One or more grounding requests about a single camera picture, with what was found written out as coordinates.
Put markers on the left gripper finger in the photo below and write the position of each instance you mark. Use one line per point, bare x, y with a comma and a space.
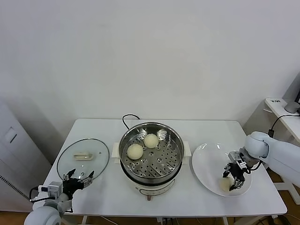
68, 175
86, 181

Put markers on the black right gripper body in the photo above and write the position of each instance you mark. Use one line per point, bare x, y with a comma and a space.
236, 171

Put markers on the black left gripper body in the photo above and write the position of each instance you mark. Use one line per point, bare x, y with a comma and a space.
72, 185

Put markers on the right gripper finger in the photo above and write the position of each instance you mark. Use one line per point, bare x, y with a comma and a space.
239, 183
227, 171

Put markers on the white steamed baozi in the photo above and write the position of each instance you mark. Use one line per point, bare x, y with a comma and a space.
225, 185
135, 152
151, 141

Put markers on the round glass pot lid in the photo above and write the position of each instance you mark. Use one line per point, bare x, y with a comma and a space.
82, 156

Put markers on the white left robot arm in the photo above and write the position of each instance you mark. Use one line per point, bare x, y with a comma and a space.
44, 214

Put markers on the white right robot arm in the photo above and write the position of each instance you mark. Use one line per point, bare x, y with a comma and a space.
276, 152

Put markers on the perforated steel steamer basket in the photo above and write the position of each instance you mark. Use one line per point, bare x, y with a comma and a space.
164, 168

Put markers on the large white plate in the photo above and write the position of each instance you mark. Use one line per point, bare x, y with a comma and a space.
206, 164

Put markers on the white table leg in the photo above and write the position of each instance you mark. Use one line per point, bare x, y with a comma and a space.
225, 220
84, 220

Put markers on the white metal cabinet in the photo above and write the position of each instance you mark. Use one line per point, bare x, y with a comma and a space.
14, 152

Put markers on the white side desk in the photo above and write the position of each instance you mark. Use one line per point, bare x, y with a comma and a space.
288, 122

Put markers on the white power strip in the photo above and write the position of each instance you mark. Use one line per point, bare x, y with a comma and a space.
164, 221

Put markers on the monitor with grey stand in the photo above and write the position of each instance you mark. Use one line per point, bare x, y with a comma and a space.
290, 106

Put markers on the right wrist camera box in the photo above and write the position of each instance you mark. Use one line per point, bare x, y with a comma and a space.
234, 155

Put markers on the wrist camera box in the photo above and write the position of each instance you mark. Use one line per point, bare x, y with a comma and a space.
52, 189
234, 155

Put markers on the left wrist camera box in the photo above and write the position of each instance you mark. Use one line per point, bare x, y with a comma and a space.
52, 189

